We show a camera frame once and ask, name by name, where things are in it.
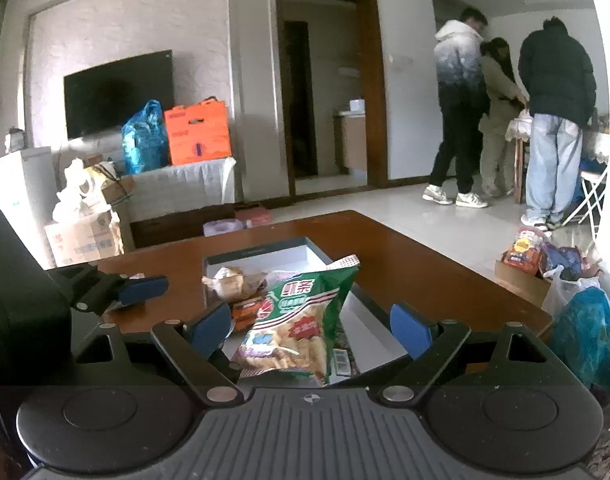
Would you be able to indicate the white cloth covered cabinet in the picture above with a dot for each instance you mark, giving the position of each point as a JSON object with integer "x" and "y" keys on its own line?
{"x": 175, "y": 189}

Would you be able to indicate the white chest freezer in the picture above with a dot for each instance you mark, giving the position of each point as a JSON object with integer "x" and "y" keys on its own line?
{"x": 28, "y": 197}

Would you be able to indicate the green chips bag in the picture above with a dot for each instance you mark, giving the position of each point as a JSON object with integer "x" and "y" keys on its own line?
{"x": 295, "y": 326}

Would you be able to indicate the small box with tape rolls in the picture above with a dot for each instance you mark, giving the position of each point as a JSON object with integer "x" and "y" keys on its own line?
{"x": 91, "y": 190}

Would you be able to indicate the person in white hoodie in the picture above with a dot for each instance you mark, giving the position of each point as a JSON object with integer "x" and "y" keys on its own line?
{"x": 463, "y": 101}

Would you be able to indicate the orange cardboard box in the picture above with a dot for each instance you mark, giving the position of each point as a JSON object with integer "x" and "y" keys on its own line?
{"x": 199, "y": 132}

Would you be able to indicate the person in beige coat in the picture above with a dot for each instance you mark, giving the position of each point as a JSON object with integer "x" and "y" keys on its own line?
{"x": 506, "y": 103}

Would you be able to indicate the yellow nut snack bag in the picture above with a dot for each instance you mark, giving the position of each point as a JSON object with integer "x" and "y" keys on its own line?
{"x": 232, "y": 284}

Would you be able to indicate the black tube snack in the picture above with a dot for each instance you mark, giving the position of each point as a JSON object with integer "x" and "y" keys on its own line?
{"x": 342, "y": 359}

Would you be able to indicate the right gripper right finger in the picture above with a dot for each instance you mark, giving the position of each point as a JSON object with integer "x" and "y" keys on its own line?
{"x": 431, "y": 346}

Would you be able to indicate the red snack packet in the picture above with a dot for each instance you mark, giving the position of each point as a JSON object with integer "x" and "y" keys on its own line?
{"x": 244, "y": 313}

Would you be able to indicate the grey shallow box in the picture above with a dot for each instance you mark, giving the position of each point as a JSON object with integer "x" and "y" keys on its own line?
{"x": 365, "y": 323}

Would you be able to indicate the purple detergent bottle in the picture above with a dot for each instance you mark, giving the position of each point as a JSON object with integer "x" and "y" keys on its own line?
{"x": 222, "y": 226}

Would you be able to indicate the black wall television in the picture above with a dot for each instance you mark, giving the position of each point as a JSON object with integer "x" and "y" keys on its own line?
{"x": 106, "y": 96}

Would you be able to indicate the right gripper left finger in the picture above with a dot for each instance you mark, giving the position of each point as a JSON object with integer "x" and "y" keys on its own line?
{"x": 189, "y": 346}

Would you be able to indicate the box of snacks on floor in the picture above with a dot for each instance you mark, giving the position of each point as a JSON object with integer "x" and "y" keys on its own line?
{"x": 548, "y": 271}

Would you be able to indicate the person in blue jeans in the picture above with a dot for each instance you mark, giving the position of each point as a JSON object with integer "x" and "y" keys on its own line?
{"x": 559, "y": 76}

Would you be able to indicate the blue plastic bag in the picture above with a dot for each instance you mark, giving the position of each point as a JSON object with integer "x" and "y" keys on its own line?
{"x": 145, "y": 141}

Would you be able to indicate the brown cardboard box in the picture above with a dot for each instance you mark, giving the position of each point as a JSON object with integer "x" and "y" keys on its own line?
{"x": 91, "y": 238}

